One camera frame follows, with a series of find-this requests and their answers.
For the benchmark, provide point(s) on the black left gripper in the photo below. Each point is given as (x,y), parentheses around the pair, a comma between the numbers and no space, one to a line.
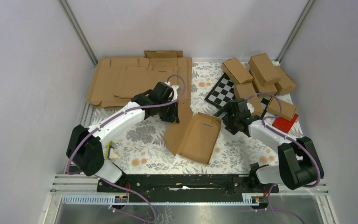
(174,116)

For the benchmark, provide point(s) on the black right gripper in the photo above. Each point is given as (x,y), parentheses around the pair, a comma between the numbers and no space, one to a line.
(230,127)

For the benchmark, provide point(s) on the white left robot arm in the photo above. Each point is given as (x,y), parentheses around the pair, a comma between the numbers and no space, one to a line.
(86,144)

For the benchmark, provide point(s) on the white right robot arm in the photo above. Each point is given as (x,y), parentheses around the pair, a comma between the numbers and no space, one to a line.
(298,162)

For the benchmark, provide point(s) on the folded cardboard box on chessboard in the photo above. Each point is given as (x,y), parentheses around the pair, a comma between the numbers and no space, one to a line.
(246,91)

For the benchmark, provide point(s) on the folded cardboard box lower stack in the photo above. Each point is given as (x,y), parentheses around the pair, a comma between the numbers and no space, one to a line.
(264,90)

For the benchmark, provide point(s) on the folded cardboard box stack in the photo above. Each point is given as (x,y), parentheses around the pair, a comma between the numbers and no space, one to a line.
(264,90)
(264,70)

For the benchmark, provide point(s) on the folded cardboard box top stack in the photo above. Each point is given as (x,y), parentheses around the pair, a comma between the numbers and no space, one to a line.
(264,70)

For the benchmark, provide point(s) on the black and white chessboard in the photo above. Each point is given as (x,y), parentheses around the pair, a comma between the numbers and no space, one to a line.
(222,92)

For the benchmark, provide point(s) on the stack of flat cardboard blanks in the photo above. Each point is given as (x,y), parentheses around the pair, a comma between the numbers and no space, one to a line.
(117,79)

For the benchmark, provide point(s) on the yellow green small object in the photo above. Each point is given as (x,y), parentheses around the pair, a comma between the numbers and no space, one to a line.
(109,154)

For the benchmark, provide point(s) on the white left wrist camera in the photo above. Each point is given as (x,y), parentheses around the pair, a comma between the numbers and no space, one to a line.
(174,94)

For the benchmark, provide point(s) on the right aluminium corner post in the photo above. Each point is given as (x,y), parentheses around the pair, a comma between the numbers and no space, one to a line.
(302,17)

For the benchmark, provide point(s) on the aluminium corner post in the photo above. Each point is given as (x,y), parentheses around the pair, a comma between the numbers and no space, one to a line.
(78,30)
(302,17)

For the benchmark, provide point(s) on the slotted metal cable duct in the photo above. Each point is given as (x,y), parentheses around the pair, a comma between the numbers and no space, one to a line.
(171,198)

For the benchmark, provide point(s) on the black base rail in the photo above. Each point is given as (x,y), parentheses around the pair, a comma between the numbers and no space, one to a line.
(153,185)

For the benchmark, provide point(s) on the left aluminium corner post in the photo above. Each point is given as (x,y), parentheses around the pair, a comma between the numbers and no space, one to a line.
(78,30)

